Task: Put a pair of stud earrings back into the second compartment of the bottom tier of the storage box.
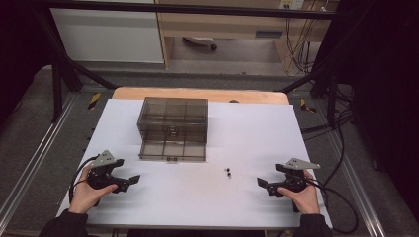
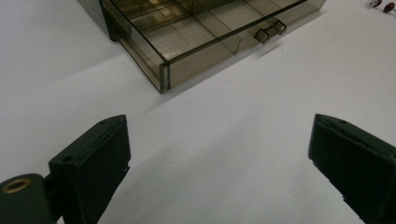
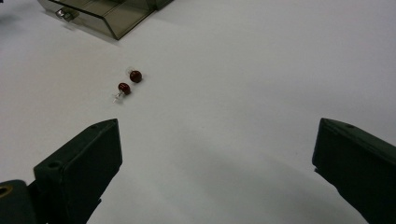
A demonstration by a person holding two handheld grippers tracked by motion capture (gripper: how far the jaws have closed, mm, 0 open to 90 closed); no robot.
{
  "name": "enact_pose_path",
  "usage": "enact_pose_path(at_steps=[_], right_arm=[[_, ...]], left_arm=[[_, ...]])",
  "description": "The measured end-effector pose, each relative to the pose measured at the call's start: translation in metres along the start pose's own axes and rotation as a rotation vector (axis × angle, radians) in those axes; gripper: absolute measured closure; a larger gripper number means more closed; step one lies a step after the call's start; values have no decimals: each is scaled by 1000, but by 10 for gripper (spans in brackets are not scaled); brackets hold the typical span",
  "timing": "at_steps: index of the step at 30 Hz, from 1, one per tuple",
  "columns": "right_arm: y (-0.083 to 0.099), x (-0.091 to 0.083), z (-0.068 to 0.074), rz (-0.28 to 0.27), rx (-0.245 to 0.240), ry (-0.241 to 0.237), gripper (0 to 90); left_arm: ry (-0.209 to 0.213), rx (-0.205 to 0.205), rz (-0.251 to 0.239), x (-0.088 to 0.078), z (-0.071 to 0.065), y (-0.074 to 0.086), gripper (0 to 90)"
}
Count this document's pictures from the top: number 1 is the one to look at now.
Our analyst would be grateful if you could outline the person's left hand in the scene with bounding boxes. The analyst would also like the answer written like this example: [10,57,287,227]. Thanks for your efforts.
[67,164,119,215]

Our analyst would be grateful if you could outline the black curtain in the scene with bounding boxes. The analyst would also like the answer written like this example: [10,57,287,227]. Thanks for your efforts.
[320,0,419,215]
[0,0,55,124]

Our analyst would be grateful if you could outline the black floor cables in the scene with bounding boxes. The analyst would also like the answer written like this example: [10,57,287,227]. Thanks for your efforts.
[300,82,357,189]

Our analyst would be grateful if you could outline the black metal frame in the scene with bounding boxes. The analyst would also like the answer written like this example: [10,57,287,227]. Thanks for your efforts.
[33,0,350,123]

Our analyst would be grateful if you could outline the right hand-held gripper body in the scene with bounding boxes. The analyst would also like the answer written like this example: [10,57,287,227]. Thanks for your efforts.
[275,157,322,194]

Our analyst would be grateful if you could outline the white chair base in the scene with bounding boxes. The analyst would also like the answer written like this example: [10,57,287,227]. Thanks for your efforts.
[182,36,219,52]

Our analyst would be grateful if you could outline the aluminium floor rail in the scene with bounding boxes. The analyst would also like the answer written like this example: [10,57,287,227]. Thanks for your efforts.
[0,92,82,225]
[314,95,387,237]

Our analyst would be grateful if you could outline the bundle of hanging cables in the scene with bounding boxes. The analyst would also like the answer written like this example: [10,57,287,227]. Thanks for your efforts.
[284,9,322,75]

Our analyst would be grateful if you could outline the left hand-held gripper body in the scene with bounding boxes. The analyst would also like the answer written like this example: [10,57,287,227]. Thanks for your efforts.
[86,149,126,191]

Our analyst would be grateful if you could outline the person's right hand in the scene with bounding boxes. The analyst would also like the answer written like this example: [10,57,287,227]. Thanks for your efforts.
[276,169,321,215]

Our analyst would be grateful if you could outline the smoky transparent drawer box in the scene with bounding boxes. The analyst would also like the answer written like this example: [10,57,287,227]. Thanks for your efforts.
[136,96,209,163]

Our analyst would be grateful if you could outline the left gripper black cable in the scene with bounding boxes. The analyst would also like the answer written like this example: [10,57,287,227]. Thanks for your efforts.
[67,154,101,205]

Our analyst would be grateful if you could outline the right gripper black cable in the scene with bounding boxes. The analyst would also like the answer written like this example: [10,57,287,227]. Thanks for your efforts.
[305,179,360,235]

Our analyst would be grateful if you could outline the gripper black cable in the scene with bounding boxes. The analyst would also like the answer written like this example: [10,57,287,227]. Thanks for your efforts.
[67,154,101,205]
[305,179,360,235]

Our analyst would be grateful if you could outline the wall power outlet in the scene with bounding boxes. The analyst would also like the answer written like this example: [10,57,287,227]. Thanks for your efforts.
[277,0,306,11]

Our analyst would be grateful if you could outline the white table sheet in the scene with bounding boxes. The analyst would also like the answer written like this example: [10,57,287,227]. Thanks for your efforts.
[56,98,333,230]

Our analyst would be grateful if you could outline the yellow black striped tape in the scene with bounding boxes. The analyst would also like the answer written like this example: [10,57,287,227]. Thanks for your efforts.
[299,98,318,115]
[87,92,102,112]

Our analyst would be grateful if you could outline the white cabinet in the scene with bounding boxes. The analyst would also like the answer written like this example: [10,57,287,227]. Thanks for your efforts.
[49,0,165,64]

